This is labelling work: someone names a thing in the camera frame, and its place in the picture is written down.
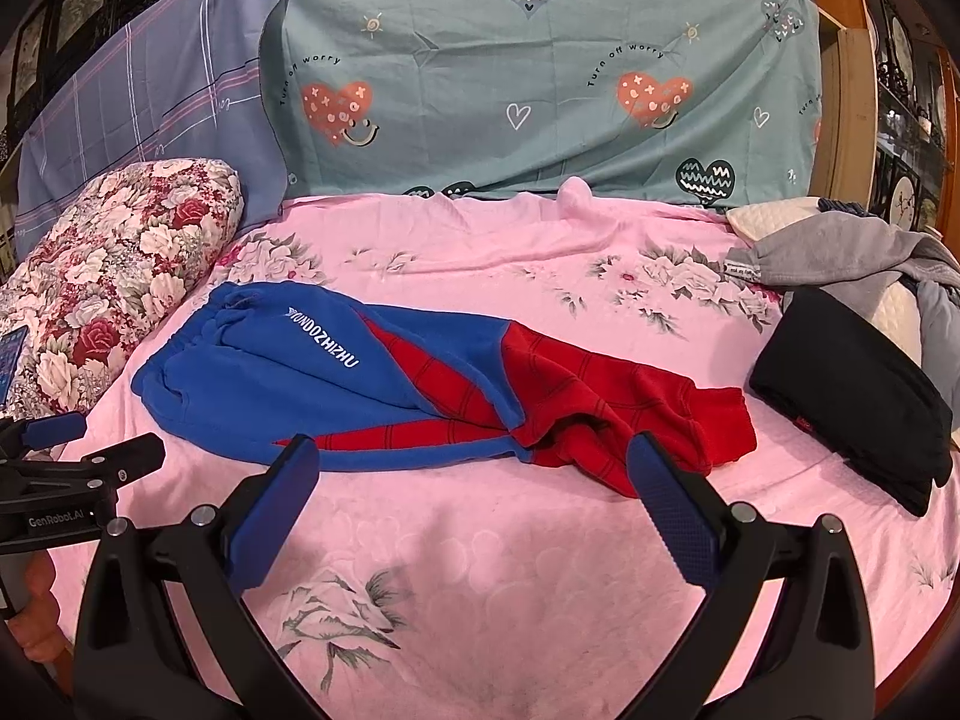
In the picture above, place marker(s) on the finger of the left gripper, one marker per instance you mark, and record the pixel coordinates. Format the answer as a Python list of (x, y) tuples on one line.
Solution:
[(20, 437), (111, 468)]

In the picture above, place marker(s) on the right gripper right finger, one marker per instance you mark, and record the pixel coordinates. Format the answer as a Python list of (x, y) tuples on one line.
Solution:
[(816, 658)]

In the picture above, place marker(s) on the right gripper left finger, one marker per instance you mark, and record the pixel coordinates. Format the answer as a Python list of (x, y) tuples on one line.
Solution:
[(131, 659)]

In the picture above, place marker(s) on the blue and red pants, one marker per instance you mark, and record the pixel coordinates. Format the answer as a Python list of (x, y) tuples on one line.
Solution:
[(381, 388)]

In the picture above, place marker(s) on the person's left hand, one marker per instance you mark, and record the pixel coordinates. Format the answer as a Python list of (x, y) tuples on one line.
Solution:
[(36, 626)]

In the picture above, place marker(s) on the blue smartphone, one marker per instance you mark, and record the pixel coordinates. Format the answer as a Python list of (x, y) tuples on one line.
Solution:
[(11, 347)]

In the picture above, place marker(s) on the red floral folded quilt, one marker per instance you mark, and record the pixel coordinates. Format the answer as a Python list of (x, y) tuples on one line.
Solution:
[(107, 273)]

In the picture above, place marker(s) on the black folded garment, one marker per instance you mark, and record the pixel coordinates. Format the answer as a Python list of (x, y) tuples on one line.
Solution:
[(836, 376)]

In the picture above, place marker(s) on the cream quilted pillow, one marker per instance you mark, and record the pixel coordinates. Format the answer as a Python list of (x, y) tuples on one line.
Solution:
[(897, 315)]

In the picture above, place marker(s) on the grey sweatshirt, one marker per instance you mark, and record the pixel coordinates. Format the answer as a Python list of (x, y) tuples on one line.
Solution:
[(854, 258)]

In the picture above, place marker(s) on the dark display cabinet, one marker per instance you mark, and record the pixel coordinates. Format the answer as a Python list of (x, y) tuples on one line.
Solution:
[(912, 162)]

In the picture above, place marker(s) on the teal heart print sheet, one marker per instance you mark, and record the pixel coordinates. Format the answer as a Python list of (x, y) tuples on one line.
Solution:
[(710, 102)]

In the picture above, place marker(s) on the wooden bed frame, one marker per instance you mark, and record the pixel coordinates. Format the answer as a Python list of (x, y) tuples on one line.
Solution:
[(845, 159)]

